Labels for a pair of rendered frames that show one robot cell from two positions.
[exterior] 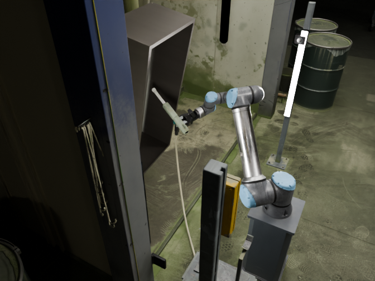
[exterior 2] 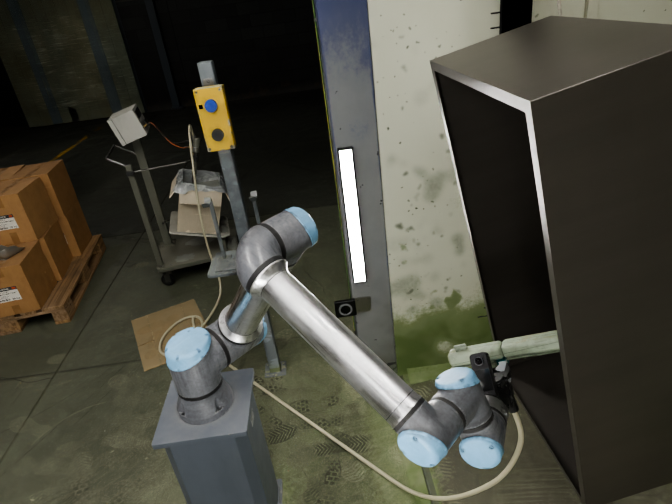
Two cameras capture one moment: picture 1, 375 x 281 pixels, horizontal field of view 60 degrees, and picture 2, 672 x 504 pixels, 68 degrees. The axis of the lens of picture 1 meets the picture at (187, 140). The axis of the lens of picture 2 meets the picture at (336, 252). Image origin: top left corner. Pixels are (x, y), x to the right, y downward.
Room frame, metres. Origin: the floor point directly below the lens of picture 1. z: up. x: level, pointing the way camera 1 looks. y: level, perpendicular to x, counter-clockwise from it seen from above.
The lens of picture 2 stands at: (2.85, -0.78, 1.84)
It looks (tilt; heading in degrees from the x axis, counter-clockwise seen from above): 28 degrees down; 151
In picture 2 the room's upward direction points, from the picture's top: 8 degrees counter-clockwise
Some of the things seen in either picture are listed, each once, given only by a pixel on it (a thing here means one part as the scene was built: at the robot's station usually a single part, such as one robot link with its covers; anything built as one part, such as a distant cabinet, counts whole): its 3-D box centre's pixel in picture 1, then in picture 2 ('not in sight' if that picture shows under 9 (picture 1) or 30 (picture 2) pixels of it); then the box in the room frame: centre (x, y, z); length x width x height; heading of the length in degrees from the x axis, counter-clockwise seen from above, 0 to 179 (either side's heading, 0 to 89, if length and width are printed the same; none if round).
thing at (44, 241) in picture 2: not in sight; (39, 252); (-1.33, -1.03, 0.33); 0.38 x 0.29 x 0.36; 161
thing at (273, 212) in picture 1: (278, 202); (202, 392); (1.47, -0.59, 0.69); 0.19 x 0.19 x 0.10
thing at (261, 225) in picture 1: (269, 238); (226, 466); (1.47, -0.59, 0.32); 0.31 x 0.31 x 0.64; 61
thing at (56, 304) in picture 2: not in sight; (35, 282); (-1.40, -1.14, 0.07); 1.20 x 0.80 x 0.14; 158
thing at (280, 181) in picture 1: (280, 188); (194, 359); (1.46, -0.59, 0.83); 0.17 x 0.15 x 0.18; 106
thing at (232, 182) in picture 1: (219, 204); (215, 118); (0.79, -0.11, 1.42); 0.12 x 0.06 x 0.26; 61
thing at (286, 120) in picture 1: (292, 95); not in sight; (2.69, -0.98, 0.82); 0.05 x 0.05 x 1.64; 61
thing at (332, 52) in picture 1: (319, 72); not in sight; (4.02, -1.76, 0.44); 0.59 x 0.58 x 0.89; 166
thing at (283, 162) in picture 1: (277, 161); not in sight; (2.69, -0.98, 0.01); 0.20 x 0.20 x 0.01; 61
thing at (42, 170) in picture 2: not in sight; (45, 190); (-1.67, -0.83, 0.69); 0.38 x 0.29 x 0.36; 157
